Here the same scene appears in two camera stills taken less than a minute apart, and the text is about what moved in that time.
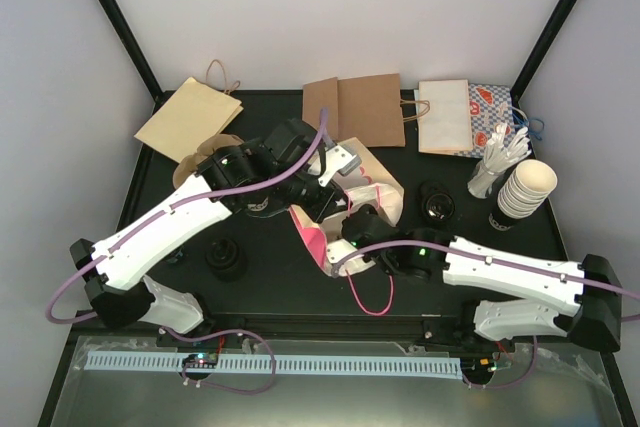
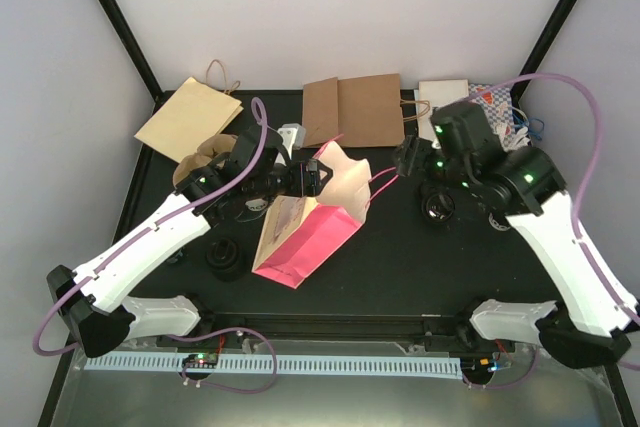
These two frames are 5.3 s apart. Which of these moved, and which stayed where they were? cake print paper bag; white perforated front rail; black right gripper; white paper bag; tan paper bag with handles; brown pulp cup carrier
Moved: cake print paper bag; black right gripper
Stayed: brown pulp cup carrier; white paper bag; white perforated front rail; tan paper bag with handles
